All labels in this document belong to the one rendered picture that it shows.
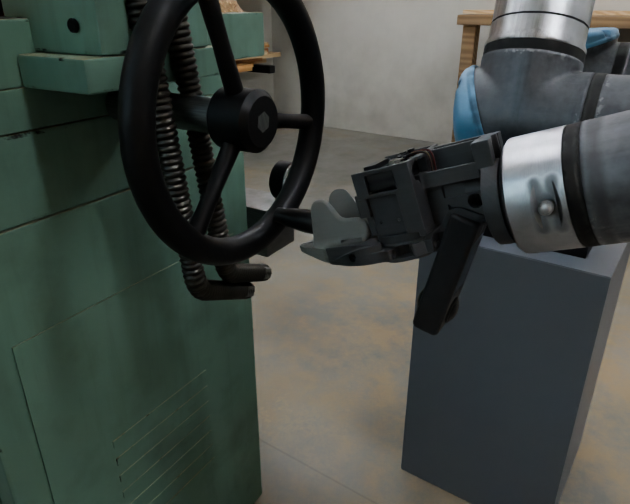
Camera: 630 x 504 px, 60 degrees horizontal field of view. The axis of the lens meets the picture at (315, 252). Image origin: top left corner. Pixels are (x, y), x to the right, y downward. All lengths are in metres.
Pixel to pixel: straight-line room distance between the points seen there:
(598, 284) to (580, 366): 0.15
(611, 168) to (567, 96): 0.14
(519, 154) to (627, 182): 0.07
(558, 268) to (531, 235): 0.50
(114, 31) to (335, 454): 1.00
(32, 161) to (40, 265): 0.11
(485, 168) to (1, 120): 0.43
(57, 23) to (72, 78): 0.06
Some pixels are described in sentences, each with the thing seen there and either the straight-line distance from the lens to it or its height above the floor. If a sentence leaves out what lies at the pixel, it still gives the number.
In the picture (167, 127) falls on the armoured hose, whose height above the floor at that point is 0.80.
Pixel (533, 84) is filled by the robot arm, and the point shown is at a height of 0.85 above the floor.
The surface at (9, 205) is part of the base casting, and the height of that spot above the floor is 0.73.
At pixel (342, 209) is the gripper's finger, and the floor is 0.73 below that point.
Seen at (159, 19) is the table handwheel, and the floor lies 0.90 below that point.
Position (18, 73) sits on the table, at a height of 0.85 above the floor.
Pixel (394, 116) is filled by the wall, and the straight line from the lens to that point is 4.20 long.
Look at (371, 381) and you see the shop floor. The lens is 1.50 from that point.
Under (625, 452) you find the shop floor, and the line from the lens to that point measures 1.48.
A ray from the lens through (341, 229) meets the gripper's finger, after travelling 0.50.
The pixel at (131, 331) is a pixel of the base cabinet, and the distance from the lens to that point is 0.75.
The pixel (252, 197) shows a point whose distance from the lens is 0.92.
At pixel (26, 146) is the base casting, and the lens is 0.61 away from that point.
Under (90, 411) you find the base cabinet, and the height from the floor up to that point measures 0.46.
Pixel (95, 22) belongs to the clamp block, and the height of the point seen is 0.90.
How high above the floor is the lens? 0.91
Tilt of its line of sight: 24 degrees down
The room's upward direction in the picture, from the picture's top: straight up
